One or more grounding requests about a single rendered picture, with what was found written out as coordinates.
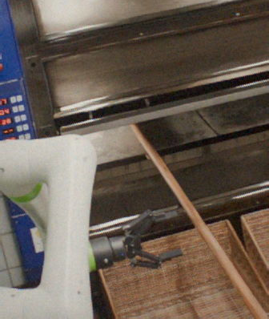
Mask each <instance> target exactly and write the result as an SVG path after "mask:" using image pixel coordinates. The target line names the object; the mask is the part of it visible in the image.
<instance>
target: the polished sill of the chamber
mask: <svg viewBox="0 0 269 319"><path fill-rule="evenodd" d="M265 139H269V123H266V124H263V125H259V126H255V127H250V128H247V129H243V130H239V131H233V132H230V133H227V134H223V135H217V136H213V137H210V138H206V139H199V141H195V142H192V143H186V144H182V145H178V146H175V147H169V148H166V149H162V150H158V151H157V153H158V154H159V156H160V157H161V159H162V160H163V162H164V163H165V164H172V163H176V162H179V161H183V160H188V159H192V158H195V157H199V156H203V155H210V154H213V153H216V152H220V151H226V150H229V149H233V148H237V147H242V146H246V145H249V144H252V143H258V142H262V140H265ZM156 167H157V166H156V165H155V163H154V161H152V160H151V158H150V156H149V155H148V154H147V153H144V154H141V155H135V156H132V157H128V158H124V159H118V160H115V161H110V162H106V163H103V164H97V165H96V169H95V174H94V182H95V181H99V180H104V179H108V178H112V177H116V176H122V175H126V174H129V173H132V172H138V171H142V170H146V169H149V168H156Z"/></svg>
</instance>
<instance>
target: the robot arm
mask: <svg viewBox="0 0 269 319"><path fill-rule="evenodd" d="M96 165H97V155H96V151H95V149H94V147H93V146H92V144H91V143H90V142H89V141H88V139H86V138H84V137H83V136H80V135H74V134H70V135H61V136H56V137H51V138H45V139H6V140H2V141H0V191H1V192H2V193H4V194H5V195H6V196H7V197H8V198H9V199H11V200H12V201H13V202H14V203H16V204H17V205H18V206H19V207H20V208H22V209H23V210H24V211H25V212H26V213H27V214H28V215H29V216H30V218H31V219H32V221H33V222H34V223H35V225H36V227H37V229H38V232H39V235H40V237H41V240H42V246H43V251H44V253H45V261H44V266H43V272H42V280H41V284H40V285H39V286H38V287H37V288H36V289H10V288H0V319H93V310H92V303H91V295H90V275H89V273H91V272H94V271H97V270H100V269H106V268H109V267H112V266H114V262H115V263H117V262H119V261H123V260H126V259H130V260H129V264H130V266H131V267H137V266H138V267H144V268H149V269H161V267H160V265H161V264H162V263H163V262H167V261H169V260H171V258H176V257H179V256H183V251H182V250H181V249H177V250H174V251H170V252H165V253H161V254H159V256H155V255H153V254H151V253H148V252H146V251H143V250H142V246H141V240H140V238H141V236H142V234H143V233H144V232H145V231H146V230H147V229H148V228H149V226H150V225H151V224H152V223H153V222H155V223H158V222H162V221H165V220H171V219H174V218H178V217H179V216H178V214H177V212H176V211H173V212H168V213H165V212H160V213H155V214H153V213H152V212H151V210H150V209H147V210H146V211H145V212H144V213H142V214H141V215H140V216H138V217H137V218H135V219H134V220H133V221H131V222H130V223H129V224H125V225H123V227H122V228H123V230H124V232H125V235H123V236H116V237H112V238H109V240H108V239H107V237H106V236H104V237H101V238H98V239H94V240H88V228H89V215H90V199H91V193H92V187H93V182H94V174H95V169H96ZM47 185H48V187H47ZM140 224H141V225H140ZM139 225H140V226H139ZM138 226H139V228H138V229H137V230H135V231H134V232H133V233H132V234H130V233H129V232H131V230H133V229H135V228H136V227H138ZM136 235H137V236H136ZM136 256H140V257H144V258H146V259H148V260H151V261H148V260H138V259H135V257H136Z"/></svg>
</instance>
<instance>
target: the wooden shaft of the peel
mask: <svg viewBox="0 0 269 319"><path fill-rule="evenodd" d="M130 126H131V128H132V129H133V131H134V133H135V134H136V135H137V137H138V138H139V141H140V143H141V144H142V146H143V147H144V149H145V150H146V152H147V154H148V155H149V156H150V158H151V160H152V161H154V163H155V165H156V166H157V168H158V169H159V171H160V172H161V174H162V175H163V177H164V179H165V180H166V182H167V184H168V186H169V187H170V189H171V191H172V192H173V193H174V194H175V196H176V198H177V200H178V201H179V203H180V204H181V205H182V207H183V209H184V210H185V212H186V214H187V215H188V216H189V218H190V219H191V221H192V223H193V224H194V226H195V227H196V229H197V230H198V232H199V234H200V235H201V237H202V238H203V240H204V241H205V243H206V244H207V246H208V248H209V249H210V250H211V251H212V253H213V254H214V256H215V258H216V259H217V261H218V262H219V263H220V265H221V267H222V268H223V271H224V272H225V274H226V275H227V278H228V279H229V281H230V282H231V283H232V285H233V286H234V288H235V290H236V292H237V293H238V294H239V296H240V297H241V299H242V300H243V302H244V304H245V306H246V307H247V308H248V310H249V311H250V313H251V315H252V316H253V318H254V319H269V318H268V317H267V315H266V314H265V312H264V311H263V310H262V308H261V307H260V305H259V303H258V302H257V300H256V299H255V298H254V296H253V295H252V293H251V291H250V290H249V288H248V287H247V286H246V285H245V283H244V282H243V280H242V278H241V277H240V275H239V274H238V273H237V271H236V270H235V268H234V265H233V264H232V263H231V261H230V260H229V258H228V257H227V255H226V253H225V252H224V251H223V249H222V248H221V246H220V245H219V243H218V241H217V240H216V239H215V238H214V237H213V235H212V234H211V232H210V231H209V229H208V228H207V226H206V225H205V224H204V222H203V220H202V219H201V217H200V216H199V214H198V213H197V212H196V210H195V208H194V207H193V206H192V204H191V202H190V201H189V200H188V199H187V197H186V195H185V194H184V192H183V190H182V189H181V188H180V187H179V184H178V182H177V181H176V180H175V178H174V177H173V175H172V174H171V172H170V171H169V169H168V168H167V166H166V165H165V163H164V162H163V160H162V159H161V157H160V156H159V154H158V153H157V151H156V150H155V149H154V147H153V146H151V144H150V142H149V141H148V138H147V137H146V136H145V134H144V133H143V131H142V129H141V128H140V126H139V125H138V124H137V123H133V124H130Z"/></svg>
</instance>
